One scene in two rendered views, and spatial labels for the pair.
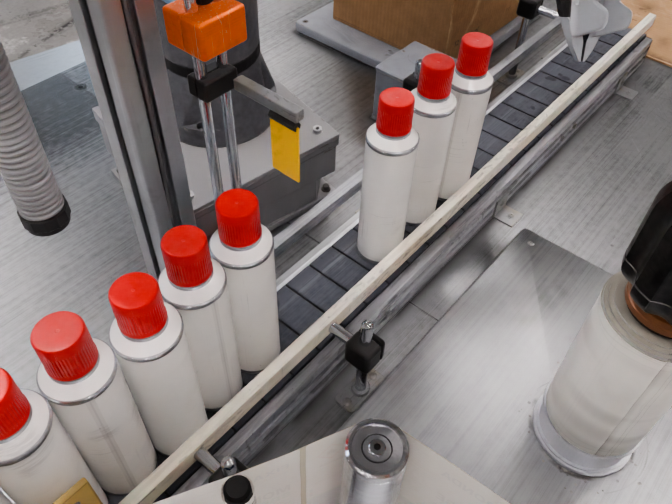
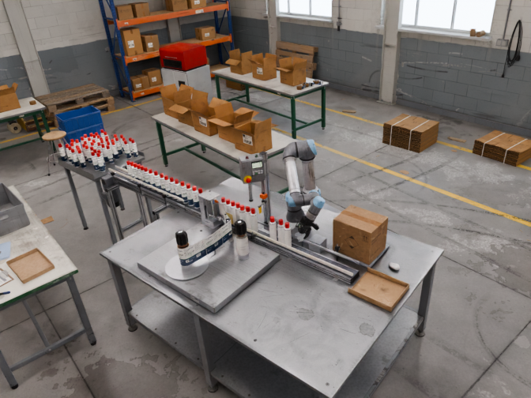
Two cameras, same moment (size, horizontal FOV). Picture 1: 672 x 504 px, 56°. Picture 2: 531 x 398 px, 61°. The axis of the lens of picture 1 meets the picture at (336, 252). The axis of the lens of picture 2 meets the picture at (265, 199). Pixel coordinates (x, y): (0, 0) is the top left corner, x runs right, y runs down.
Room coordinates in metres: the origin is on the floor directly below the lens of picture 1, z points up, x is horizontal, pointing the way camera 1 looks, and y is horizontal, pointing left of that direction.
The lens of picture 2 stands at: (0.61, -2.80, 2.85)
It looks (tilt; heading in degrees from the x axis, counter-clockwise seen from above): 30 degrees down; 93
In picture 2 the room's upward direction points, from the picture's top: 4 degrees counter-clockwise
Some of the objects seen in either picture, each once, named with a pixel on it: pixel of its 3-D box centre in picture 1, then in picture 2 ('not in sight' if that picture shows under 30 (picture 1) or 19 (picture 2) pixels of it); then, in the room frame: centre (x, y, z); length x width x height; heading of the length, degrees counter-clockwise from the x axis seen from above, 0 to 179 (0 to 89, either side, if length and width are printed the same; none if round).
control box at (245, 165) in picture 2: not in sight; (252, 168); (0.36, 0.17, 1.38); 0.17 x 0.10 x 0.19; 17
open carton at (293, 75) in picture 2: not in sight; (291, 71); (0.75, 4.43, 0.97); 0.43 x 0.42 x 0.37; 38
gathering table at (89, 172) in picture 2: not in sight; (110, 192); (-1.40, 1.58, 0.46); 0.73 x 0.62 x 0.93; 142
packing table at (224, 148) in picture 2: not in sight; (221, 155); (-0.25, 2.61, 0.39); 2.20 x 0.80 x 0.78; 131
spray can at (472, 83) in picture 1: (460, 121); (288, 234); (0.60, -0.13, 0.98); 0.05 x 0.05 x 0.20
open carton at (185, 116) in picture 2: not in sight; (189, 108); (-0.63, 2.86, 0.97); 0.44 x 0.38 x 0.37; 46
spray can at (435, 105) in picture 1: (424, 144); (281, 231); (0.55, -0.09, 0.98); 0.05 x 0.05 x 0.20
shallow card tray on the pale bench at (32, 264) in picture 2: not in sight; (30, 264); (-1.36, -0.16, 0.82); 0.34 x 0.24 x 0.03; 137
